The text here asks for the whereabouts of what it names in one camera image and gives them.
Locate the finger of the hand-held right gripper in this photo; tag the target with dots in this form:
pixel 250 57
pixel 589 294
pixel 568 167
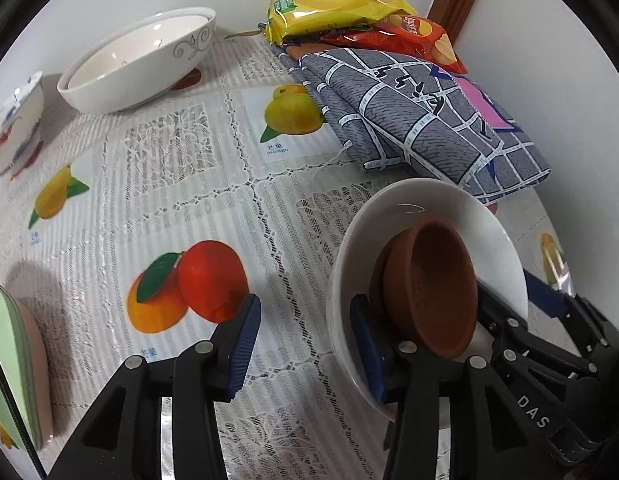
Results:
pixel 547 292
pixel 499 330

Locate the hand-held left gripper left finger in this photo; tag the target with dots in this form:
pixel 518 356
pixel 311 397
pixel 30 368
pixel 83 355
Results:
pixel 244 342

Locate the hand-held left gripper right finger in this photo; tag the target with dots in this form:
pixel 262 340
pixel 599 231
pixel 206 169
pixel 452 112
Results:
pixel 365 350

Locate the small brown bowl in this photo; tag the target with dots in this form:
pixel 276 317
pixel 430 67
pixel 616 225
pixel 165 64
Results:
pixel 429 290

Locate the small white bowl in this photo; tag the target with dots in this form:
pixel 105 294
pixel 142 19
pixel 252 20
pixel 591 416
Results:
pixel 439 205

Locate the pink plate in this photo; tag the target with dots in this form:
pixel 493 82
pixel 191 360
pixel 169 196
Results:
pixel 37 360

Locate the light green plate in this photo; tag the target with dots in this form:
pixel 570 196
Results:
pixel 9 360

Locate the fruit print lace tablecloth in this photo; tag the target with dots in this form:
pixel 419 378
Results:
pixel 189 185

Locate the grey checked cloth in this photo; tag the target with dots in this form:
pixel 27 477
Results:
pixel 404 115

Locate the red chips bag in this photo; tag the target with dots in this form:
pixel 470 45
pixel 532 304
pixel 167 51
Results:
pixel 414 37

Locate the white bowl with grey swirl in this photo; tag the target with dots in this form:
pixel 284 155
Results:
pixel 134 75

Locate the large crane pattern bowl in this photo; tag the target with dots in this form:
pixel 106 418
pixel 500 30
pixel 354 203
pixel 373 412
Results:
pixel 19 120

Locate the yellow chips bag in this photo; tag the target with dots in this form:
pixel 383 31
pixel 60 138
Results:
pixel 329 5

